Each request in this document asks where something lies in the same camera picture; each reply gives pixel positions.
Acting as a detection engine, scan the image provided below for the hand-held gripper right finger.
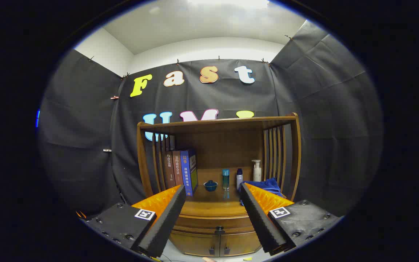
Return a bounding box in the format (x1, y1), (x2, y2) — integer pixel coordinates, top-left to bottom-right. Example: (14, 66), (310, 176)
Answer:
(239, 183), (342, 255)

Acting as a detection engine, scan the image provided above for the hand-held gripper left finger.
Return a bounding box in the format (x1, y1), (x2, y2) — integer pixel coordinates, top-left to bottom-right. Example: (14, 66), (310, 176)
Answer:
(85, 185), (187, 258)

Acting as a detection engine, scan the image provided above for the wooden drawer with dark knob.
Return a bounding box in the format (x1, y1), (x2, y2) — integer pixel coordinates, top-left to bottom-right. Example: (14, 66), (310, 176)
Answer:
(172, 214), (258, 235)

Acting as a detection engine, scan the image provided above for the wooden cabinet door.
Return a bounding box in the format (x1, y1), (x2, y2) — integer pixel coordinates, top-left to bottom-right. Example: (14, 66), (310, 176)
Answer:
(220, 231), (262, 257)
(169, 231), (220, 257)

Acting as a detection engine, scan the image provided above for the wooden countertop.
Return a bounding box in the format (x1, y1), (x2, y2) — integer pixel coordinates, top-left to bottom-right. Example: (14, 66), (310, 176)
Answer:
(155, 167), (286, 218)

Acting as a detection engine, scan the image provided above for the wooden cabinet with shelf top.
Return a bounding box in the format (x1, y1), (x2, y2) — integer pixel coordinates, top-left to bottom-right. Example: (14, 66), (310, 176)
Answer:
(137, 112), (302, 257)

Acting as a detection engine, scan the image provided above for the folded blue towel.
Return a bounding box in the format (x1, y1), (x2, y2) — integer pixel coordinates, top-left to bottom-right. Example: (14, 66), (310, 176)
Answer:
(240, 177), (283, 199)

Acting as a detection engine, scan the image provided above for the white pump bottle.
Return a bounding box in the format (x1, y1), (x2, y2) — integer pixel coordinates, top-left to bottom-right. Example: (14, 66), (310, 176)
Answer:
(252, 159), (262, 182)

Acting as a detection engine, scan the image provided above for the dark brown book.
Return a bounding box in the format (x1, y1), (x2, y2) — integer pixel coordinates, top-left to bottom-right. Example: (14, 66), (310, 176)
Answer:
(164, 151), (176, 189)

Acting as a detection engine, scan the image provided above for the thick blue book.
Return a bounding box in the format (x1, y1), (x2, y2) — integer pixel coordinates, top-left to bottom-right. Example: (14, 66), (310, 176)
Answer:
(180, 148), (198, 197)

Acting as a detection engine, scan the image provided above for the reddish brown book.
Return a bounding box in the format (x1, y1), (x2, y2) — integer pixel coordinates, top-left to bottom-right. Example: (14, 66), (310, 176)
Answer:
(172, 150), (184, 186)

